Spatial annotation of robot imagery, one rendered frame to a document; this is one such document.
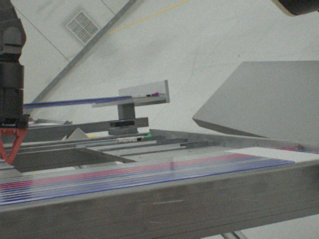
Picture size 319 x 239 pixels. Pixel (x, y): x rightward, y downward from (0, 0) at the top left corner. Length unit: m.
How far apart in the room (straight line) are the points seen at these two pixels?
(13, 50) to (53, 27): 7.82
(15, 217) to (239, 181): 0.24
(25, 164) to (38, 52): 7.63
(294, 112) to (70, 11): 8.00
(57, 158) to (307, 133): 0.55
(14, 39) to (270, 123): 0.58
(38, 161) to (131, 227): 0.68
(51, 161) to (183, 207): 0.68
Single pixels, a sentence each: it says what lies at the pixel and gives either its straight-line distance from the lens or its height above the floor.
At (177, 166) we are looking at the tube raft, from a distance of 0.65.
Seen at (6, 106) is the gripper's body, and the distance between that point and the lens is 1.04.
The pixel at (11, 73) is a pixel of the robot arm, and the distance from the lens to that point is 1.05.
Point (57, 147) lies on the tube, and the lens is 1.08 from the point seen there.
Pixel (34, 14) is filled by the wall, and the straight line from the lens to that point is 8.84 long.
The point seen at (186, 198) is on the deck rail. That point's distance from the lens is 0.53.
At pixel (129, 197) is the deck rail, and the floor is 0.94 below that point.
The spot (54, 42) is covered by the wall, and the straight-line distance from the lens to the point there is 8.83.
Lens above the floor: 1.12
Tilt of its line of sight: 18 degrees down
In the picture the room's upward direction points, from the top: 44 degrees counter-clockwise
